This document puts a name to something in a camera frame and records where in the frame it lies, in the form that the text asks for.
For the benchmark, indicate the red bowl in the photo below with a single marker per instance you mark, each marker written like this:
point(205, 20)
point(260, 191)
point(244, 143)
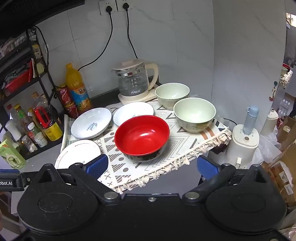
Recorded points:
point(141, 136)

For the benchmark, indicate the patterned fringed table cloth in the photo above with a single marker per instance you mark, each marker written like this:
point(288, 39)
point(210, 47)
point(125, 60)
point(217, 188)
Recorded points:
point(182, 143)

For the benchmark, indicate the black metal shelf rack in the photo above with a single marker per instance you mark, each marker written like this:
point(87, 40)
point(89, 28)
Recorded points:
point(41, 78)

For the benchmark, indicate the white plastic bag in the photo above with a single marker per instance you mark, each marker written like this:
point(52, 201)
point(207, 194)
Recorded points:
point(268, 148)

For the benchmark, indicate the cardboard box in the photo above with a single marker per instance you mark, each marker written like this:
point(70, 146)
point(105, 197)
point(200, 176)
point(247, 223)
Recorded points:
point(281, 171)

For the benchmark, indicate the white wall socket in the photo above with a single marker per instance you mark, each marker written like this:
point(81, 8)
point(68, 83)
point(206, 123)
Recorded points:
point(103, 4)
point(120, 5)

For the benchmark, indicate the blue thermos bottle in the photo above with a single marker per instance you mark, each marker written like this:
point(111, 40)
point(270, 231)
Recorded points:
point(249, 120)

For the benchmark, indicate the green label jar white lid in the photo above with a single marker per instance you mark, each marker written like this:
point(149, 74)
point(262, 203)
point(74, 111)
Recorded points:
point(32, 129)

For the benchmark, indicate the white countertop appliance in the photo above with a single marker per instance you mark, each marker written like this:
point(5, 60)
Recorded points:
point(240, 148)

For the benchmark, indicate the orange juice bottle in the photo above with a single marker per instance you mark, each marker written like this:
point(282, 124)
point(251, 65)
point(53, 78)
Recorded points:
point(76, 88)

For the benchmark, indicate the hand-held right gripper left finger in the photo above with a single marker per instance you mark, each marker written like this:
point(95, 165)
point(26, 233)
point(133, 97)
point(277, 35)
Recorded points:
point(97, 165)

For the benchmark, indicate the red plastic basket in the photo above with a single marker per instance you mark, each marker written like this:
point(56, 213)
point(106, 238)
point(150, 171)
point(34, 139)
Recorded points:
point(17, 82)

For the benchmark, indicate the small white plate blue print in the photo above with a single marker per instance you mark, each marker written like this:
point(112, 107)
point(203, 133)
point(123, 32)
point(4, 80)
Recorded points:
point(131, 113)

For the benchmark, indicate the green label sauce bottle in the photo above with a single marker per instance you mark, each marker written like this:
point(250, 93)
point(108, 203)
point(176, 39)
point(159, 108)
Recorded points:
point(20, 115)

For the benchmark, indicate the black power plug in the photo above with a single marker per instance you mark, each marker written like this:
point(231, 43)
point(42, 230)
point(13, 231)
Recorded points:
point(126, 6)
point(109, 9)

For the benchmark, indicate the glass electric kettle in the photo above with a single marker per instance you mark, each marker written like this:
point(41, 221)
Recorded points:
point(133, 83)

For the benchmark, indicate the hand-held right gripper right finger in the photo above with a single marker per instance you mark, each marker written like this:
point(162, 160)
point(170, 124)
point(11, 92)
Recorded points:
point(208, 167)

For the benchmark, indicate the white thermos bottle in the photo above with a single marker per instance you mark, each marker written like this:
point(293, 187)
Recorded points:
point(269, 122)

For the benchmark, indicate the large white plate blue print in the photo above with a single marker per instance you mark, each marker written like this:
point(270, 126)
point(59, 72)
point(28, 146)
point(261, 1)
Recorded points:
point(90, 122)

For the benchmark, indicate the green carton box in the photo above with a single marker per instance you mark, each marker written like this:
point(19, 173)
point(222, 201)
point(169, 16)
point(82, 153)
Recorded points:
point(11, 155)

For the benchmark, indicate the white plastic bottle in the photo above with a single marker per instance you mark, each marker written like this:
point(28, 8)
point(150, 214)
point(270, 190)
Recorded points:
point(13, 131)

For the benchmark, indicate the red drink can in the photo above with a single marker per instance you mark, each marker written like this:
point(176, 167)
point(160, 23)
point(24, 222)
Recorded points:
point(64, 95)
point(70, 111)

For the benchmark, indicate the white plate with grey rings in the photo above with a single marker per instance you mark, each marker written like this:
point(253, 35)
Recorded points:
point(76, 153)

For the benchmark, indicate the pale green bowl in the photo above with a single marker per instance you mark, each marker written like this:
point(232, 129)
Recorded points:
point(194, 113)
point(172, 92)

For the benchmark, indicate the small clear spice jar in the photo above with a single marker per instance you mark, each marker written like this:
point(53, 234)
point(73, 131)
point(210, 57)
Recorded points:
point(29, 144)

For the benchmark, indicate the cream kettle base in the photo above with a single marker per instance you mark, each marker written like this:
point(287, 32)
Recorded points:
point(149, 96)

